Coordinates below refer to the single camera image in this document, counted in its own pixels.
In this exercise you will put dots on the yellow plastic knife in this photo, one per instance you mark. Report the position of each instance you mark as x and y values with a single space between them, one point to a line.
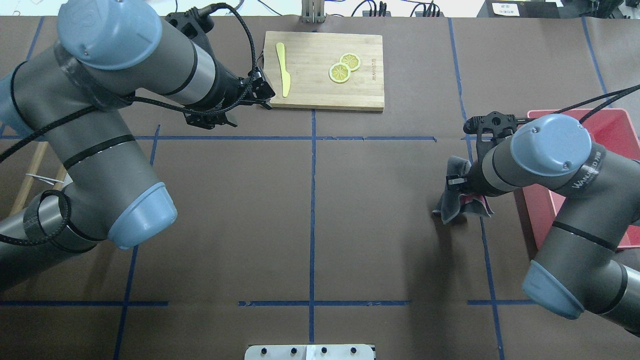
285 75

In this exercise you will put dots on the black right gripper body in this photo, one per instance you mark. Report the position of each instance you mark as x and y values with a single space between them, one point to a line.
474 176

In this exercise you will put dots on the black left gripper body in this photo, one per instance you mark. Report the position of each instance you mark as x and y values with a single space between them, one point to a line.
226 90

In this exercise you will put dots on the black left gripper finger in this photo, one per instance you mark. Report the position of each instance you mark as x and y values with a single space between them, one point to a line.
265 103
260 87

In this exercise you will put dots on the pink plastic bin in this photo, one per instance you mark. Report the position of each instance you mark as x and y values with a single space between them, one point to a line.
611 128

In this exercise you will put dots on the lemon slice far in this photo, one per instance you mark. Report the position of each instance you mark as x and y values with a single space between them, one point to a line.
351 60

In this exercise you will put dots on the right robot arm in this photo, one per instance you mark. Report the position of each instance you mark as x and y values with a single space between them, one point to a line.
574 271

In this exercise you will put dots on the grey wiping cloth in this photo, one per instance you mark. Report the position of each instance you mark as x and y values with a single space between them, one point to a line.
457 197

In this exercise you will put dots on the aluminium frame post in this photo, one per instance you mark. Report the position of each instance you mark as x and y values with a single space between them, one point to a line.
313 11

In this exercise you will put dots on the lemon slice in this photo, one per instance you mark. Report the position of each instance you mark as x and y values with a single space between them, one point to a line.
339 73
351 60

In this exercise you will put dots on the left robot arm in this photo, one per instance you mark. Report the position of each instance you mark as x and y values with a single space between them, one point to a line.
108 55

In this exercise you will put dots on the wooden rack rod upper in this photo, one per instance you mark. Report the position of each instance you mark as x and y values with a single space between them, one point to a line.
28 180

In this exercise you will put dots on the wooden rack rod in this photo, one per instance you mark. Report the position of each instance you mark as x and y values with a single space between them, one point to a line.
60 179
28 180

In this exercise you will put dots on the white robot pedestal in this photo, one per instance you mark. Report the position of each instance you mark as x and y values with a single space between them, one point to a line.
349 351

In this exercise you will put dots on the lemon slice near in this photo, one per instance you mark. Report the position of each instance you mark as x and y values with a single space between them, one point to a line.
339 73

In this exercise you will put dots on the wooden rack rod lower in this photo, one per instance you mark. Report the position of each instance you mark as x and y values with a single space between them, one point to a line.
60 179

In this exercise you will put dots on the wooden cutting board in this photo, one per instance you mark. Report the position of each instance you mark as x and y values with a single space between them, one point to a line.
309 56

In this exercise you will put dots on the black power box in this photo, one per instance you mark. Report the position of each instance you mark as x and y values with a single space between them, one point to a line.
518 9

